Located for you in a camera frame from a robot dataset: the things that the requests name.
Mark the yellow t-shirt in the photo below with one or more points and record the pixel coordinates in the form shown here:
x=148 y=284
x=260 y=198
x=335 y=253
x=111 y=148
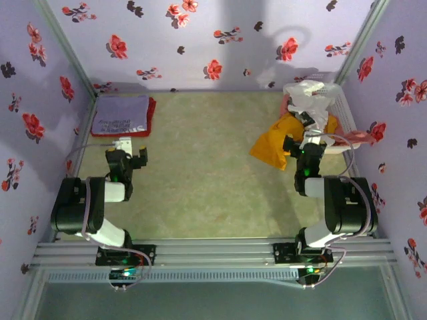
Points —
x=270 y=146

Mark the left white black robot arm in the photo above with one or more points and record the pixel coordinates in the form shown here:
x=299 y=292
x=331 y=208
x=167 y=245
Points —
x=76 y=206

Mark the folded red t-shirt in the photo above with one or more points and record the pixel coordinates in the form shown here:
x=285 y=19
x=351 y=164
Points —
x=151 y=113

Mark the pile of white pink clothes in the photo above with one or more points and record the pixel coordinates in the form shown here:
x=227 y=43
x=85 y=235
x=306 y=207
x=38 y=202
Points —
x=353 y=136

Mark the white t-shirt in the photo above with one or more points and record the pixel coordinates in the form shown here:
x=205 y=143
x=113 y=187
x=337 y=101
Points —
x=307 y=93

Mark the left controller board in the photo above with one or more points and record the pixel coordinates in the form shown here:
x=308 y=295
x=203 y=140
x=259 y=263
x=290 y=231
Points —
x=125 y=275

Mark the controller board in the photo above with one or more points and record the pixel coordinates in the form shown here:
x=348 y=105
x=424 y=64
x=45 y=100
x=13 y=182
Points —
x=312 y=271
x=125 y=275

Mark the right controller board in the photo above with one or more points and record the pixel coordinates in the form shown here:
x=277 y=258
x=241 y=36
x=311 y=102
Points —
x=312 y=271

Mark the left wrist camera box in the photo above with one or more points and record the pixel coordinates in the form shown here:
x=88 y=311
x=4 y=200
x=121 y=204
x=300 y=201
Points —
x=123 y=145

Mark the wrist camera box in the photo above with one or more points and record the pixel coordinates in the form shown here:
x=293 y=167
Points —
x=315 y=138
x=123 y=145

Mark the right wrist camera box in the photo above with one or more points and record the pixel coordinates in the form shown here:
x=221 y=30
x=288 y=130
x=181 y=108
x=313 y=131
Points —
x=315 y=138

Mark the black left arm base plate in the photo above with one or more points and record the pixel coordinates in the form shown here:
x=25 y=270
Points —
x=146 y=253

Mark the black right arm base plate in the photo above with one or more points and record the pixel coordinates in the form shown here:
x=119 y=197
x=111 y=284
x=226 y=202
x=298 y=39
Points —
x=283 y=253

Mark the aluminium frame rail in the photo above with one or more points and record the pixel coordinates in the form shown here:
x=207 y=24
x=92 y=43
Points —
x=217 y=250

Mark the aluminium corner post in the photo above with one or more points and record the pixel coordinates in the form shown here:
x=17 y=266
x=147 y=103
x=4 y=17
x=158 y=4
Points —
x=63 y=43
x=360 y=40

